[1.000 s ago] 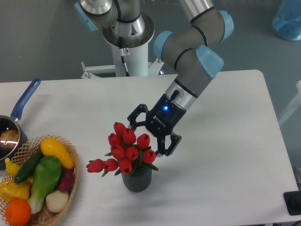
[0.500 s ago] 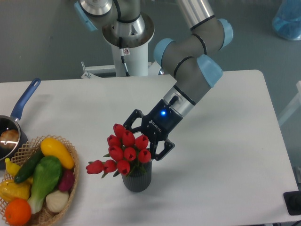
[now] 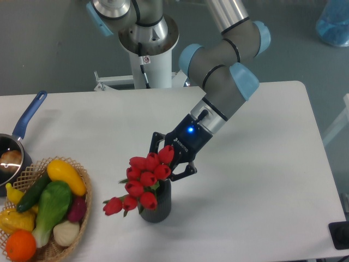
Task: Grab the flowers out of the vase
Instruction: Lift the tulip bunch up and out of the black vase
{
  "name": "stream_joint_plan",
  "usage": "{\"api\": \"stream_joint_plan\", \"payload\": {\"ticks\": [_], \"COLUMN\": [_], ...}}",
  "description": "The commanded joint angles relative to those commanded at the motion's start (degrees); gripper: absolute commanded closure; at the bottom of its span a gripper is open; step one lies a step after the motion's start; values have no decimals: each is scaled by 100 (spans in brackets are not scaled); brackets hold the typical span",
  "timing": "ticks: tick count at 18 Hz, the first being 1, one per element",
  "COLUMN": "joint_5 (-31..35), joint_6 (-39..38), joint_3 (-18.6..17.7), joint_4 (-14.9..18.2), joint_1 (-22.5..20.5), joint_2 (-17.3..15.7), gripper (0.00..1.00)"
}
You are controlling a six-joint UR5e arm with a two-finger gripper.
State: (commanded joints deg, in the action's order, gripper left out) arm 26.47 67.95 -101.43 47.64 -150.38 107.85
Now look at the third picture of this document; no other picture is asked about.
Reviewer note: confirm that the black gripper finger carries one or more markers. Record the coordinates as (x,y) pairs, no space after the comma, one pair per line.
(189,170)
(157,138)

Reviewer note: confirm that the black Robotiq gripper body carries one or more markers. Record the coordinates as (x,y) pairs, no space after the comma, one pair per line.
(187,139)

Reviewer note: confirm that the dark grey ribbed vase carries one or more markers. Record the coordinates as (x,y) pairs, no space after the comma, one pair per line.
(163,209)

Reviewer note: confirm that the red tulip bouquet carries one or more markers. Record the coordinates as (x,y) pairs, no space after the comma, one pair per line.
(142,184)

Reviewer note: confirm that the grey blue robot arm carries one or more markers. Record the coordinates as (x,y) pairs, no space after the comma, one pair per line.
(218,71)

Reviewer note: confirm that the yellow squash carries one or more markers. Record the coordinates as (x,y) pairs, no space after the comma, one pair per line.
(59,170)

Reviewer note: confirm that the purple red onion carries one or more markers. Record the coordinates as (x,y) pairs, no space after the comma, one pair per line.
(77,210)

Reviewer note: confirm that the green leafy cabbage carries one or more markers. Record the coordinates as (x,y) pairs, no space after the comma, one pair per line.
(53,205)

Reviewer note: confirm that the white garlic bulb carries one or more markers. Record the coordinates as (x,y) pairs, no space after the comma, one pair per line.
(66,232)

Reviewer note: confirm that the dark green cucumber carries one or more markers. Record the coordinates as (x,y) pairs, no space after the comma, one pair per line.
(32,195)

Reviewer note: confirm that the brown bread in pan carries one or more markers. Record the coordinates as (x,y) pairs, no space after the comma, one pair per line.
(11,161)

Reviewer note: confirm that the yellow banana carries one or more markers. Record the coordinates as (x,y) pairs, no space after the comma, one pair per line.
(13,197)

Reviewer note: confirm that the woven wicker basket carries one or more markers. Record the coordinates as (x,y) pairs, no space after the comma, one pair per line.
(52,251)

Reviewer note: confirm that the black device at edge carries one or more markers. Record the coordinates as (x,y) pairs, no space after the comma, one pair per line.
(339,234)

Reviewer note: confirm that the yellow orange gourd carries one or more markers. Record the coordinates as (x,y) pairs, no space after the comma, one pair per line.
(11,221)

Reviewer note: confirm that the orange fruit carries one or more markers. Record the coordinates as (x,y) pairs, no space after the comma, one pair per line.
(21,246)

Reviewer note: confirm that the blue mesh bag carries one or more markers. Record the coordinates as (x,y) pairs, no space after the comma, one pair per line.
(332,25)

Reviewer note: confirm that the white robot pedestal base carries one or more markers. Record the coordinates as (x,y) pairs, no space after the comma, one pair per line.
(150,54)

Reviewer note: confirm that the blue handled saucepan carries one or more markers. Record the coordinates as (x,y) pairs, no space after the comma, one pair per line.
(14,140)

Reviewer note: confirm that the white frame at right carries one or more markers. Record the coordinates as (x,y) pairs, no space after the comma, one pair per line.
(337,125)

